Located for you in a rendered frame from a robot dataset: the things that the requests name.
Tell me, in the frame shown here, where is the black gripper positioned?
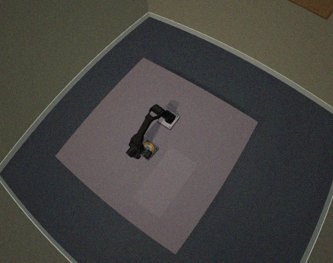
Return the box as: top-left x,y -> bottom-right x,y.
138,144 -> 152,159

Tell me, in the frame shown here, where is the orange round plate with holes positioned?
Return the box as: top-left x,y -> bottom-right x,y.
143,142 -> 154,153

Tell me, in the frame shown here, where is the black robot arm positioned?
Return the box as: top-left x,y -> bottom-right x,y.
126,104 -> 176,159

